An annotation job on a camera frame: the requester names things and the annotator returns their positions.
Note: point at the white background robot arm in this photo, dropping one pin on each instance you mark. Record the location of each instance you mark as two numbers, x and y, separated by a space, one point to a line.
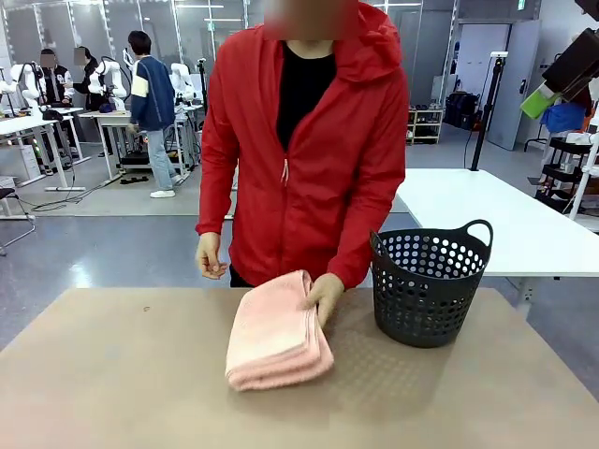
28 82
105 77
182 82

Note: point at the black pole stand white top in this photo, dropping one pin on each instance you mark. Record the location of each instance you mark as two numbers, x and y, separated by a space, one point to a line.
486 107

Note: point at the person in maroon top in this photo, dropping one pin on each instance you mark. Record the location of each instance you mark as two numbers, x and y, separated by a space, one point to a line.
568 114

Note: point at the person's right forearm red sleeve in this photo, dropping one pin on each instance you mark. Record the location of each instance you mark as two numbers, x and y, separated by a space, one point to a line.
215 187

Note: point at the person's right hand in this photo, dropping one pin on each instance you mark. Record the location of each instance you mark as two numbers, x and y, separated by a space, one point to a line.
208 255

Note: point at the pink terry towel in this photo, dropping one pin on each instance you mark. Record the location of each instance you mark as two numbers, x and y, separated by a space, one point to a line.
276 337

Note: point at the person in navy sweater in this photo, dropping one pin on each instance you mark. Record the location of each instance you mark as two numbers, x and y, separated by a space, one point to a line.
150 98

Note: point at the person's left forearm red sleeve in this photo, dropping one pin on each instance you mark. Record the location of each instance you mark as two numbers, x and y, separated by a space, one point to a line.
367 234

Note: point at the white background desk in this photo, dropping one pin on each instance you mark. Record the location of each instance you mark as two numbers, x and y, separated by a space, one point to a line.
110 119
33 124

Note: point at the black metal chair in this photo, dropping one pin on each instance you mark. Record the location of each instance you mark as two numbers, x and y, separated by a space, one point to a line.
14 220

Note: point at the black utility cart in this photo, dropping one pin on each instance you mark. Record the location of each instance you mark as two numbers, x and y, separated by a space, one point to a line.
564 168

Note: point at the person in black clothes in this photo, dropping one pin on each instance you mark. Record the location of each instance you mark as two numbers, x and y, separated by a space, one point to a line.
86 77

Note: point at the person's left hand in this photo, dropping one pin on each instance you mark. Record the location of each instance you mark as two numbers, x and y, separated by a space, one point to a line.
327 294

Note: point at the person in black white jacket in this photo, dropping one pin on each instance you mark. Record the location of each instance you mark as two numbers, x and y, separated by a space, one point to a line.
56 79

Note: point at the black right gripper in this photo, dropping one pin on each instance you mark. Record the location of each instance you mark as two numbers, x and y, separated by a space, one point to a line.
578 65

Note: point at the white rectangular table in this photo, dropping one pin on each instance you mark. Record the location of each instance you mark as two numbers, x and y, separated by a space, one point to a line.
505 215

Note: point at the black suitcase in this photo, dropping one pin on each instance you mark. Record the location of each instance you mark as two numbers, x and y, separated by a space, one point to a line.
461 110

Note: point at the gray open door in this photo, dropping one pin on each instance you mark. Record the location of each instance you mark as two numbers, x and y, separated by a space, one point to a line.
512 70

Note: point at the white shoe rack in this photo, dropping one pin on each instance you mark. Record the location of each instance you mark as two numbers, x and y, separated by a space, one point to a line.
423 126

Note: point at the person in red hooded jacket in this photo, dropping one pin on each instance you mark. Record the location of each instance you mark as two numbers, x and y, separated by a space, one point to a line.
318 163

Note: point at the black perforated plastic basket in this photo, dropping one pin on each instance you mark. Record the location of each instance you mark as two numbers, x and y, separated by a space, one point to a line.
426 304

